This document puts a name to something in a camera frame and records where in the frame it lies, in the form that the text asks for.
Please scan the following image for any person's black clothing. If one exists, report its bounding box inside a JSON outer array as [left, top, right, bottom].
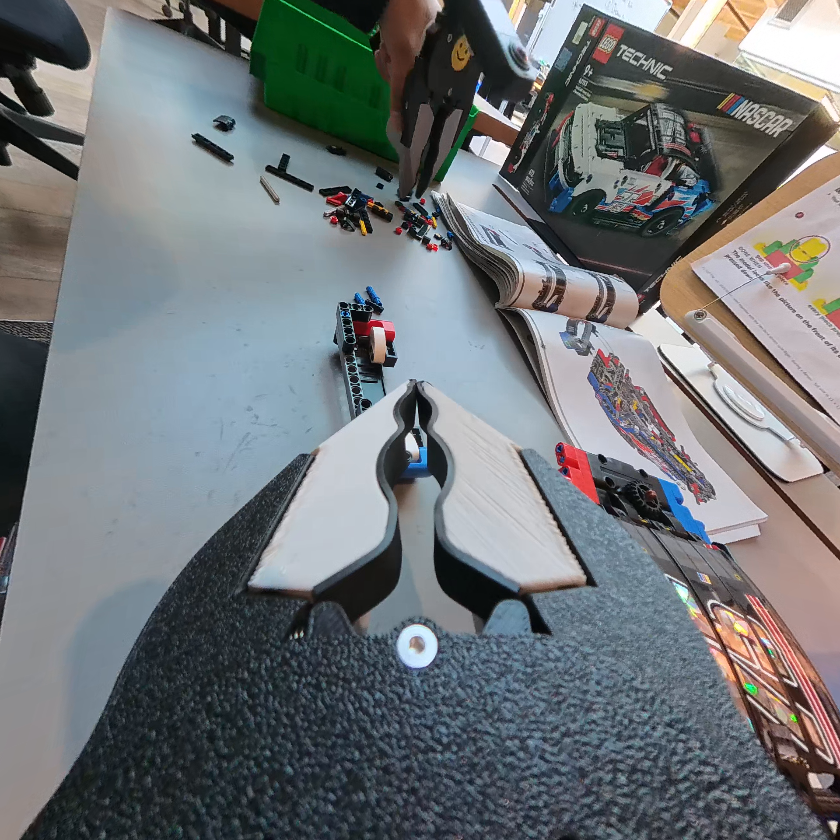
[[0, 322, 53, 618]]

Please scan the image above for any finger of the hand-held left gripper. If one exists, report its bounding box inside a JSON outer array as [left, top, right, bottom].
[[430, 104, 477, 196], [394, 111, 434, 199]]

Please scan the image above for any open instruction booklet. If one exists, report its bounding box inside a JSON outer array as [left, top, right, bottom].
[[431, 191, 769, 542]]

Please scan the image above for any white stand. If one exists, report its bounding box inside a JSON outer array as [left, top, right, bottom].
[[657, 309, 840, 484]]

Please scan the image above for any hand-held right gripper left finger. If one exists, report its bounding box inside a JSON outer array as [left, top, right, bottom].
[[247, 381, 418, 620]]

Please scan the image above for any toy set box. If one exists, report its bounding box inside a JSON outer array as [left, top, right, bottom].
[[497, 4, 838, 309]]

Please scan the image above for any black office chair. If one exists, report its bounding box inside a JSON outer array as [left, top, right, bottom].
[[0, 0, 93, 178]]

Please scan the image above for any green storage bin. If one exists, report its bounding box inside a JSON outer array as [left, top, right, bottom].
[[250, 0, 480, 178]]

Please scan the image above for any grey desk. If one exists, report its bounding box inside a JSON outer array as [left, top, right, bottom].
[[0, 7, 840, 840]]

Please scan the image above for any person's left hand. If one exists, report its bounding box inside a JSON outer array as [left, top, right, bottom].
[[374, 0, 445, 86]]

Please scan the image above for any small toy brick assembly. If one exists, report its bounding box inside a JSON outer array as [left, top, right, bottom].
[[332, 287, 430, 480]]

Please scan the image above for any pile of small brick pieces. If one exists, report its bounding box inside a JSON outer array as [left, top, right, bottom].
[[191, 116, 454, 253]]

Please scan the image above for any red black toy race car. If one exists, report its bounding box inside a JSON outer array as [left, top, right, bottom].
[[554, 443, 840, 821]]

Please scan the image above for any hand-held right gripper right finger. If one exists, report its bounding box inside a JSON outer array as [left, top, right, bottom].
[[418, 381, 589, 618]]

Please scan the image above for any printed paper sheet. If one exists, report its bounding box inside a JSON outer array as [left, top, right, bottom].
[[692, 178, 840, 421]]

